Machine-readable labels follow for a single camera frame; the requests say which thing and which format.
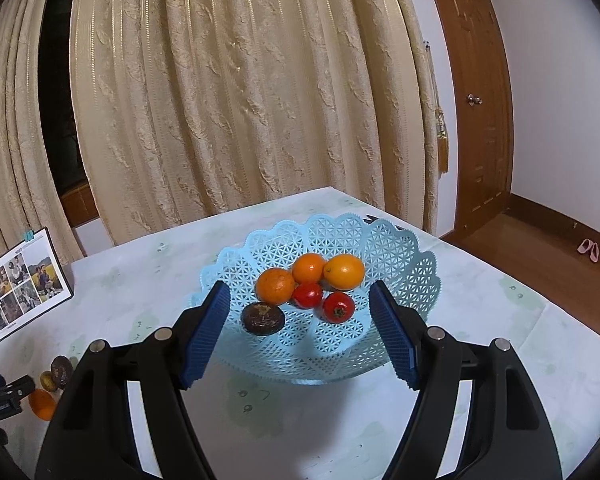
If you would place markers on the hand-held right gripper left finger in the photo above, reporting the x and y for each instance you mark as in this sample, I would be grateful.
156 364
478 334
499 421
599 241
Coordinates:
207 335

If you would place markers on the metal door knob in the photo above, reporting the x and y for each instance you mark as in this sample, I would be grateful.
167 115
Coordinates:
475 99

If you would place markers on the narrow beige curtain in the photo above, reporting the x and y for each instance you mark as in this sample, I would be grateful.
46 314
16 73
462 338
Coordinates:
15 160

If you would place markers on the oval yellow-orange citrus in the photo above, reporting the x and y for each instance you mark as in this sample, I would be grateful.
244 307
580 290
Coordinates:
344 271

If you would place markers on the pink slipper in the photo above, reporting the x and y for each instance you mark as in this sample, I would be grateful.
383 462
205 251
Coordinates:
594 252
584 246

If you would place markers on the cloud print tablecloth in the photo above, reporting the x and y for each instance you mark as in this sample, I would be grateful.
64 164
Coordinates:
480 310

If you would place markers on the gold curtain tassel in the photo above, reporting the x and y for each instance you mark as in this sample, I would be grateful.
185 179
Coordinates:
442 135

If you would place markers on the round yellow-orange citrus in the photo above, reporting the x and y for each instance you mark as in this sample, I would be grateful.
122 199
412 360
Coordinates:
308 267

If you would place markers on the small deep orange tangerine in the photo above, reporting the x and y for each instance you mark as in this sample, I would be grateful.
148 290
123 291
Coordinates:
42 403

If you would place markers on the small dark passion fruit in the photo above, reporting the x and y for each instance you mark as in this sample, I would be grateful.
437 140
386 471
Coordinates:
61 367

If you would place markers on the red tomato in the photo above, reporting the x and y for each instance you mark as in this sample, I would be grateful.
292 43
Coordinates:
308 294
338 307

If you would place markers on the teal binder clip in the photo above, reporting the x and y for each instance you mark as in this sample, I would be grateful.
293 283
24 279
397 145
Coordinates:
29 234

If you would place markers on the small yellow-green round fruit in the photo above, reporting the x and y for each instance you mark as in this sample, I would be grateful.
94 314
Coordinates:
48 381

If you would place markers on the large dark passion fruit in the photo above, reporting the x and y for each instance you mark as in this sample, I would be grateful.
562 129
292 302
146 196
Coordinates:
262 318

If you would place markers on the large textured orange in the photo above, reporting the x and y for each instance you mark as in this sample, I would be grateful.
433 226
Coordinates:
275 286

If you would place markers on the photo collage card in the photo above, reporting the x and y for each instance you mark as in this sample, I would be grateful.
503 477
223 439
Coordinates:
22 282

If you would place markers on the brown wooden door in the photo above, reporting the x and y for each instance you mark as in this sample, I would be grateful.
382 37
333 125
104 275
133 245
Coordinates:
475 50

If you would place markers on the dark window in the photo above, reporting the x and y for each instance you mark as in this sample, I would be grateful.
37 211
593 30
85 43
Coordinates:
60 110

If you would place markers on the wide beige curtain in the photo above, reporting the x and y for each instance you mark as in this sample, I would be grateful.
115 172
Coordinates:
255 85

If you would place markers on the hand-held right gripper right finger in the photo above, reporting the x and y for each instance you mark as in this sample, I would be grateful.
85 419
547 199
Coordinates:
392 335

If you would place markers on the light blue lattice fruit basket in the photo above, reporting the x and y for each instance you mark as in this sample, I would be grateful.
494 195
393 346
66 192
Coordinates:
330 350

